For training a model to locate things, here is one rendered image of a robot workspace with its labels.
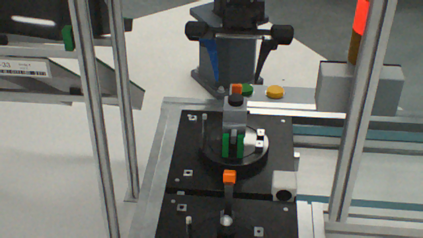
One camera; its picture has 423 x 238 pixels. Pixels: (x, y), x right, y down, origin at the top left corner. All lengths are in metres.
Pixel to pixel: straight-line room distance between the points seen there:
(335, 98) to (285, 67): 0.71
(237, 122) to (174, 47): 0.66
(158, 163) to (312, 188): 0.31
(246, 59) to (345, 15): 2.44
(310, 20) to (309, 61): 2.12
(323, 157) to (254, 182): 0.21
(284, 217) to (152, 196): 0.25
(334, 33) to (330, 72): 2.74
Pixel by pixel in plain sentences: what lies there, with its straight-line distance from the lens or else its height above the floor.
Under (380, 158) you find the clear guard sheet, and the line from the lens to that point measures 0.94.
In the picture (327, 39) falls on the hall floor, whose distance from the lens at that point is 3.52.
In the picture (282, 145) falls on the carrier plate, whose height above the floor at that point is 0.97.
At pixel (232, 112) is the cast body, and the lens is 1.03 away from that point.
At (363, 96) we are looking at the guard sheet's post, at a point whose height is 1.22.
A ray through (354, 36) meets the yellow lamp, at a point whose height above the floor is 1.30.
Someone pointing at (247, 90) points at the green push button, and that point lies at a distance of 1.28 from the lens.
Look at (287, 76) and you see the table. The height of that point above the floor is 0.86.
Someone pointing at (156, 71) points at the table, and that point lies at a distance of 1.55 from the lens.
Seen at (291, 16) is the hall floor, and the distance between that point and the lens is 3.76.
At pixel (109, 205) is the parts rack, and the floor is 1.02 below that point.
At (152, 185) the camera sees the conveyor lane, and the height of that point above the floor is 0.95.
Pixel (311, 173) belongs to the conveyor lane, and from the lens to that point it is 1.16.
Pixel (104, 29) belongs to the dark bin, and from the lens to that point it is 0.95.
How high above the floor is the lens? 1.70
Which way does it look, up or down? 38 degrees down
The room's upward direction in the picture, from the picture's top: straight up
